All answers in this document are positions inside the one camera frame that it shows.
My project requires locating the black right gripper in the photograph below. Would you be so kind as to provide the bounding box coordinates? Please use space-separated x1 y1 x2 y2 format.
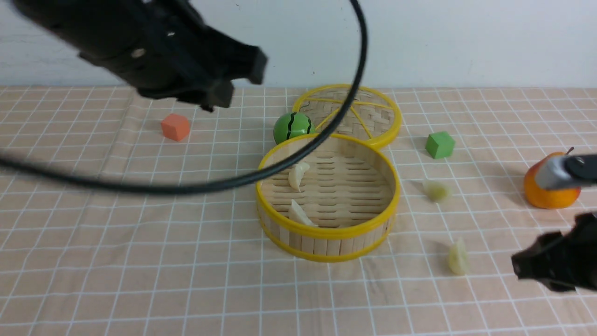
510 212 597 292

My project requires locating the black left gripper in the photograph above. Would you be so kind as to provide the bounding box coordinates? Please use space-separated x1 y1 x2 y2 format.
77 0 269 112

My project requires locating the pale green dumpling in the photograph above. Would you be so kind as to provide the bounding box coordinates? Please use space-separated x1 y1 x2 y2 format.
447 238 469 276
422 179 452 203

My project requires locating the white dumpling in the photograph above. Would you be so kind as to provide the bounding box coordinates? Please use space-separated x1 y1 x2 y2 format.
288 162 311 193
288 199 319 228

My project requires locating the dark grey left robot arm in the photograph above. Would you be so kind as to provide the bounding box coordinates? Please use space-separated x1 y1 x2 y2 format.
12 0 267 112

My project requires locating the right robot arm silver black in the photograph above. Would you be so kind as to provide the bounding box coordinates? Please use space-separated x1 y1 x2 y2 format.
510 154 597 292

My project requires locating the bamboo steamer lid yellow rim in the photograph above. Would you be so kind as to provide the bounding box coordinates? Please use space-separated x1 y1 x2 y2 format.
292 84 402 148

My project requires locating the bamboo steamer tray yellow rim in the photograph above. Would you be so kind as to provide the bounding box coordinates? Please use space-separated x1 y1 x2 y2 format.
256 134 401 262

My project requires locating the orange red toy pear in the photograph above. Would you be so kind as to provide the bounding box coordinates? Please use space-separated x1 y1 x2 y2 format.
524 147 581 209

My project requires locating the orange cube block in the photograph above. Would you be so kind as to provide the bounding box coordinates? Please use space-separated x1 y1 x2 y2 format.
160 113 191 142

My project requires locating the green watermelon toy ball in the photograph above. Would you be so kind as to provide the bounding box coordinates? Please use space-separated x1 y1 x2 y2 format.
273 112 315 145

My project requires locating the green cube block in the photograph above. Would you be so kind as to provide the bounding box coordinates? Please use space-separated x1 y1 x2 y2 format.
425 131 456 160

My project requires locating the black cable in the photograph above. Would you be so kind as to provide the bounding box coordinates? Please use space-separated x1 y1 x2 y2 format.
0 0 369 196

